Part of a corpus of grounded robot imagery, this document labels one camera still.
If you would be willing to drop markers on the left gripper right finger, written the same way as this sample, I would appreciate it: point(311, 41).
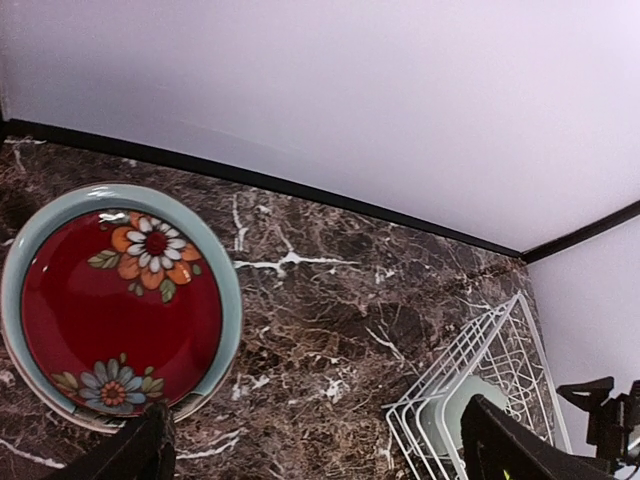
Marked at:
point(496, 446)

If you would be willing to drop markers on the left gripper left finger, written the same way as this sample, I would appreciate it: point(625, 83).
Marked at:
point(143, 449)

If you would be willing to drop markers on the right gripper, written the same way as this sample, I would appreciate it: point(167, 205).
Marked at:
point(612, 420)

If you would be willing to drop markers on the dark red floral bowl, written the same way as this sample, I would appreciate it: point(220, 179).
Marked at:
point(120, 310)

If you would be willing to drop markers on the light teal plate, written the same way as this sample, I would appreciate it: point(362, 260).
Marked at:
point(109, 198)

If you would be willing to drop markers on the light teal bowl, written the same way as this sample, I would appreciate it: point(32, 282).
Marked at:
point(453, 411)

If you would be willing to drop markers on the white wire dish rack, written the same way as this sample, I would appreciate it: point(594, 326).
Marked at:
point(503, 347)

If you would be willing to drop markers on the right black frame post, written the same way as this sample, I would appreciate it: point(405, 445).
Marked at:
point(582, 234)

